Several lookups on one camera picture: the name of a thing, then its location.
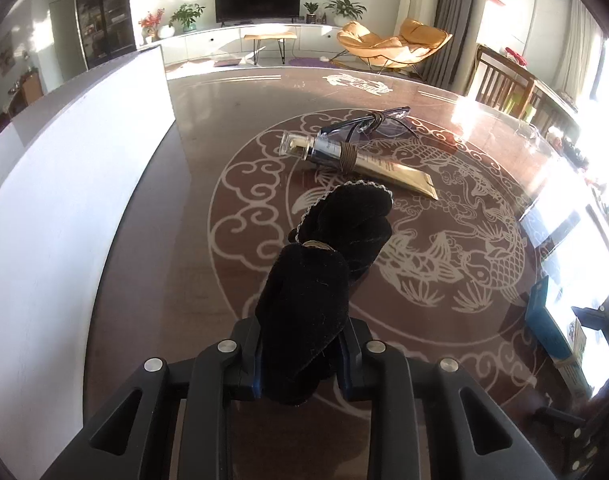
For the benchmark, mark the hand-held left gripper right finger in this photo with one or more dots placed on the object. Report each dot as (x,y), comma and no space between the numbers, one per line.
(343,375)

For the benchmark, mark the large leafy potted plant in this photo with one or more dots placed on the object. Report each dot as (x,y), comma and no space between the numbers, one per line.
(345,9)

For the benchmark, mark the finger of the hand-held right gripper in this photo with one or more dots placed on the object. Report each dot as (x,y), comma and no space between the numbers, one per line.
(564,415)
(592,317)

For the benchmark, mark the green potted plant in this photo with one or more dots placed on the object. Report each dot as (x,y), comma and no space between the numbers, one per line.
(187,17)

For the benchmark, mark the grey curtain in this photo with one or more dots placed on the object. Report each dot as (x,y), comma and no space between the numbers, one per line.
(452,25)

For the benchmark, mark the dark framed glasses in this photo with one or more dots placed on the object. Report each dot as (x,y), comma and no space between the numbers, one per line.
(349,127)

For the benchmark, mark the brown patterned desktop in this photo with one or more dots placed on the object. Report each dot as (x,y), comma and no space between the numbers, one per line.
(209,125)

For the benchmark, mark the gold cosmetic tube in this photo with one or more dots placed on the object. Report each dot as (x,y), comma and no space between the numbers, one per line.
(394,170)

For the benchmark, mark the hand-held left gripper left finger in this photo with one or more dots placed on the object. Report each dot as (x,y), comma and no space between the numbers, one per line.
(257,377)

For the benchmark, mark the blue box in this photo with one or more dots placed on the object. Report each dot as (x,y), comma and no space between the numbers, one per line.
(549,325)

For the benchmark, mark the dark glass cabinet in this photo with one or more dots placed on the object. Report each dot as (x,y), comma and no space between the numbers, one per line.
(107,10)

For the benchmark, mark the red flower bouquet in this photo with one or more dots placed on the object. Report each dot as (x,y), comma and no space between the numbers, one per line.
(152,22)

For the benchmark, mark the wooden dining chair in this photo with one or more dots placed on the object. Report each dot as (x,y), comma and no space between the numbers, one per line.
(499,80)
(547,107)
(27,92)

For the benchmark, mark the white round vase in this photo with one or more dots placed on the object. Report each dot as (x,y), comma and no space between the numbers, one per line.
(165,31)

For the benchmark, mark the wooden side table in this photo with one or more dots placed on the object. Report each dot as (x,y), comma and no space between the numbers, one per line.
(269,37)

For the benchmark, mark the black television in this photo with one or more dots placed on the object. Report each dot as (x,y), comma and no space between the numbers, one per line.
(258,1)

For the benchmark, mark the white cardboard box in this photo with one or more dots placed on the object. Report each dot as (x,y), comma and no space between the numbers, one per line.
(59,210)

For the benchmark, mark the white television cabinet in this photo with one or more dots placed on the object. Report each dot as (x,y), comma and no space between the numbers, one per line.
(264,42)

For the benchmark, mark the framed wall picture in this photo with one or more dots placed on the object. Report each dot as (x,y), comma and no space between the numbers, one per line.
(5,52)

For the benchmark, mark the small potted plant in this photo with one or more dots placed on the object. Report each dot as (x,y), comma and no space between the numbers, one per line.
(310,12)

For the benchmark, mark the black velvet pouch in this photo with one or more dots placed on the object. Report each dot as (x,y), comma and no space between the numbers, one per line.
(329,260)

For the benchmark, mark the white curtain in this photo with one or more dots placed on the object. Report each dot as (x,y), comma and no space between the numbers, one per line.
(579,50)

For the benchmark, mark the orange lounge chair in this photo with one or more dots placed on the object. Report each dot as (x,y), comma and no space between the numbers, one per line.
(384,45)

